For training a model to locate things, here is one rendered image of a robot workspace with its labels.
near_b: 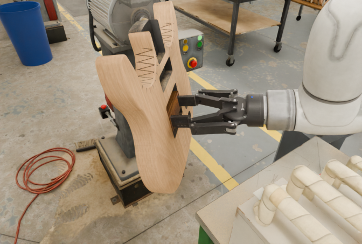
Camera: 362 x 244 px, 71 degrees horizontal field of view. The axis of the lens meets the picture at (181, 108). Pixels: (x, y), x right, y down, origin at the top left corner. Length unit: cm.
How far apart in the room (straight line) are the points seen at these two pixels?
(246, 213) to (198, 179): 144
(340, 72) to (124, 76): 33
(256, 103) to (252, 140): 183
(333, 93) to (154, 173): 36
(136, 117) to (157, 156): 10
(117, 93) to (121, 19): 75
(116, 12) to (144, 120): 73
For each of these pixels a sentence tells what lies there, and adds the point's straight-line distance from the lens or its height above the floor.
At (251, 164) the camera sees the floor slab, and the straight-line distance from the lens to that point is 218.
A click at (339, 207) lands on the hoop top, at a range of 54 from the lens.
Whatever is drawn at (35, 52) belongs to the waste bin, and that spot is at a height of 19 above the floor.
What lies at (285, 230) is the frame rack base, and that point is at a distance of 60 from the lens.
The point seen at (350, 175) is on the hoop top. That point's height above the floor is 113.
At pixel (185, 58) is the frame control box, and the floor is 101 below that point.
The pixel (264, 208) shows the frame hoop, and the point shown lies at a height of 116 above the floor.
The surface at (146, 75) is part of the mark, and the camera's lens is 50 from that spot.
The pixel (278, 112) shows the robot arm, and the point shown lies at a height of 128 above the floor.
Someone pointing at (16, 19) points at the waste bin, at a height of 64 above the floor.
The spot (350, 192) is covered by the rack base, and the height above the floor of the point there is 94.
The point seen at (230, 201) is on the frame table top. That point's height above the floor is 93.
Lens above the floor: 160
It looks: 37 degrees down
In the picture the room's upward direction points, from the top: straight up
